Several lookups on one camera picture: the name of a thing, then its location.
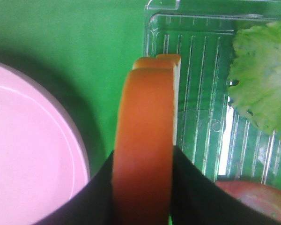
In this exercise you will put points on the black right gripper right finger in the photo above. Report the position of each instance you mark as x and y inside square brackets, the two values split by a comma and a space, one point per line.
[196, 200]

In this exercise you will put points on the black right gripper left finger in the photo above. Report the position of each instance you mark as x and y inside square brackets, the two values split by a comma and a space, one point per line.
[91, 206]

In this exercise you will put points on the red bacon strip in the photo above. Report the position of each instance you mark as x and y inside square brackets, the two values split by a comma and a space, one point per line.
[262, 198]

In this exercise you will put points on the bread slice orange crust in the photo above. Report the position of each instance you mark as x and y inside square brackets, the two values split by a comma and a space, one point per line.
[145, 137]

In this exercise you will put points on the green lettuce leaf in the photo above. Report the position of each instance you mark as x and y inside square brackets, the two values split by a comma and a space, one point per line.
[255, 76]

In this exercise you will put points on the clear plastic tray right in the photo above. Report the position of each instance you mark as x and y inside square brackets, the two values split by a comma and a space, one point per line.
[222, 144]

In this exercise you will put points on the pink round plate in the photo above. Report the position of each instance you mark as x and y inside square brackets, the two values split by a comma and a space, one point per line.
[43, 161]

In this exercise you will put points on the green tablecloth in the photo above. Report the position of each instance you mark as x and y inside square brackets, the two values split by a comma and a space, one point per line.
[80, 51]

